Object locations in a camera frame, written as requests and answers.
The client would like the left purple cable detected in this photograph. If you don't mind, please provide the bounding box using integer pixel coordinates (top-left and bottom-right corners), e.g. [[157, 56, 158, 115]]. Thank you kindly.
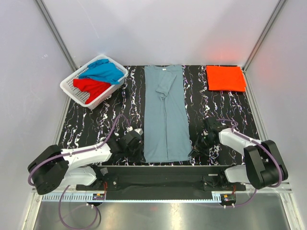
[[27, 114, 132, 228]]

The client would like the grey blue t shirt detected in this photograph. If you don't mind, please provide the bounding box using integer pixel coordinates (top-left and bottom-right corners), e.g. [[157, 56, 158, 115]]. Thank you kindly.
[[144, 65, 192, 163]]

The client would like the purple cable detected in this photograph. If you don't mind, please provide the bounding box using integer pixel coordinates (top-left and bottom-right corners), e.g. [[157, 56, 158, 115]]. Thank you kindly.
[[27, 114, 132, 228], [217, 118, 283, 207]]

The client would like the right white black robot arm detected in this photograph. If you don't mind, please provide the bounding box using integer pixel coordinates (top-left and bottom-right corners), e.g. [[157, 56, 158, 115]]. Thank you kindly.
[[189, 117, 288, 190]]

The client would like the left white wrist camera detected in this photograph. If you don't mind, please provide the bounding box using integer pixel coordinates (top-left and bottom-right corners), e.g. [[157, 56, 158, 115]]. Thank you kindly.
[[127, 126, 143, 136]]

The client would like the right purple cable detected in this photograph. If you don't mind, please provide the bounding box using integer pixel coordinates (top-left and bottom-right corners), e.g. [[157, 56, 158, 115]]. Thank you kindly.
[[217, 118, 283, 207]]

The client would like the aluminium frame rail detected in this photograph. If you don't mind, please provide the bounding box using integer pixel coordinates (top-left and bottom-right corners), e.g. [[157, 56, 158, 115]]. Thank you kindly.
[[31, 173, 293, 204]]

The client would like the folded orange t shirt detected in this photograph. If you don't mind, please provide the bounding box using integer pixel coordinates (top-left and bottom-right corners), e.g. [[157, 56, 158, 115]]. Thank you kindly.
[[206, 66, 246, 92]]

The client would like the red t shirt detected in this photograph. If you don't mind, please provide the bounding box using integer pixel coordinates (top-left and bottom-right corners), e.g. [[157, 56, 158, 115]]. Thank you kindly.
[[73, 78, 111, 104]]

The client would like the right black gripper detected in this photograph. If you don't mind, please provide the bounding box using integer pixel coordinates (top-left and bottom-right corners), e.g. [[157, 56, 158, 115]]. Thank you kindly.
[[189, 133, 217, 158]]

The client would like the white plastic laundry basket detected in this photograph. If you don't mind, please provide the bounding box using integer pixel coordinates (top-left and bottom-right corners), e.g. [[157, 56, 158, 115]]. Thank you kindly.
[[60, 54, 128, 110]]

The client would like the black marble pattern mat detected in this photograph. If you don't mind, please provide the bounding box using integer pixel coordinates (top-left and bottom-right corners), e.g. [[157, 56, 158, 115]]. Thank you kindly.
[[58, 65, 259, 149]]

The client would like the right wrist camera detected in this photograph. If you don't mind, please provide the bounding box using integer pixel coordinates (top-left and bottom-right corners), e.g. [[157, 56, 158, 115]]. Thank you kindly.
[[204, 117, 222, 134]]

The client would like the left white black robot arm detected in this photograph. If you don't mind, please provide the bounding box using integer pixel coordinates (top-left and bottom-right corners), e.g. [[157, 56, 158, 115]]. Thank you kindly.
[[28, 128, 143, 195]]

